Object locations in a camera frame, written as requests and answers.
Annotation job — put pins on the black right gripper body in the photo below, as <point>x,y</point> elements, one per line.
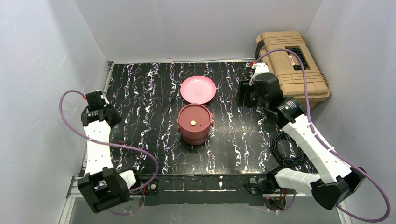
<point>243,94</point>

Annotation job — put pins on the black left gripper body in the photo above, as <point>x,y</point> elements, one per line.
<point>94,101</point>

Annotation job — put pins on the metal serving tongs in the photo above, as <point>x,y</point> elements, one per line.
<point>173,92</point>

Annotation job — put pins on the dark red round lid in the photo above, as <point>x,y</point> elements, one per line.
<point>194,118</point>

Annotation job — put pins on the red steel lunch bowl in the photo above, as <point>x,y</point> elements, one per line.
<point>207,131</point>
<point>195,140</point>

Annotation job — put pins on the clear round lid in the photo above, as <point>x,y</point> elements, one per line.
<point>84,161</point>

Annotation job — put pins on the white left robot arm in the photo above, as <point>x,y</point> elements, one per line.
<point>102,186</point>

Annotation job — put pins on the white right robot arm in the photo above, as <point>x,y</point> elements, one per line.
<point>335,180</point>

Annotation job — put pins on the tan plastic tool case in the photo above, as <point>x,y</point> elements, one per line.
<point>287,67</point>

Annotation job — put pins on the pink plate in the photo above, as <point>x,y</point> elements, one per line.
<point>198,90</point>

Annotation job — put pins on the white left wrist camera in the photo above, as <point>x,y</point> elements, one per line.
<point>103,98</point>

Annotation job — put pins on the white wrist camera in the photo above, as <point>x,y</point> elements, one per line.
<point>103,98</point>
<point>259,68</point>

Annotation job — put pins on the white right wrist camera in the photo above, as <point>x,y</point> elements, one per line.
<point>259,68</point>

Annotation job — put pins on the aluminium front frame rail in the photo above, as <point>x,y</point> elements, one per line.
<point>200,199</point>

